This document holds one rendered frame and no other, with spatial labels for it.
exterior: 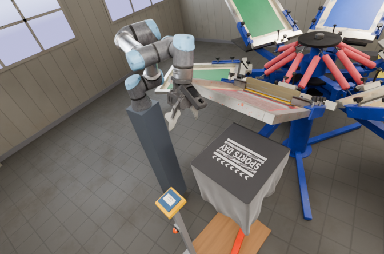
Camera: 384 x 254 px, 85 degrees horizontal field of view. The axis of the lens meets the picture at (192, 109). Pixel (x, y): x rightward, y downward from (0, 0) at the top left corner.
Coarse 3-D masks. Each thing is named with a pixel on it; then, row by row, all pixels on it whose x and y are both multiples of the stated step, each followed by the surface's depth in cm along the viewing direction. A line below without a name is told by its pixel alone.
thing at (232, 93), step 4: (220, 92) 118; (224, 92) 121; (228, 92) 125; (232, 92) 129; (236, 92) 134; (248, 92) 149; (232, 96) 114; (236, 96) 117; (240, 96) 121; (244, 96) 125; (248, 96) 129; (260, 96) 143
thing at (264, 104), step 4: (244, 100) 111; (248, 100) 114; (252, 100) 117; (256, 100) 121; (260, 100) 125; (272, 100) 138; (252, 104) 104; (256, 104) 107; (260, 104) 110; (264, 104) 114; (268, 104) 117; (272, 104) 121; (284, 104) 133; (264, 108) 102; (268, 108) 104; (272, 108) 107; (276, 108) 110; (280, 108) 113; (284, 108) 117; (292, 108) 124; (296, 108) 128
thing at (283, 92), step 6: (246, 78) 144; (252, 78) 142; (246, 84) 144; (252, 84) 142; (258, 84) 139; (264, 84) 136; (270, 84) 133; (264, 90) 136; (270, 90) 133; (276, 90) 131; (282, 90) 128; (288, 90) 126; (294, 90) 124; (282, 96) 128; (288, 96) 126
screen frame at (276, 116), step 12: (204, 84) 127; (216, 84) 136; (228, 84) 145; (204, 96) 94; (216, 96) 90; (228, 96) 88; (240, 108) 82; (252, 108) 79; (300, 108) 106; (264, 120) 76; (276, 120) 76; (288, 120) 86
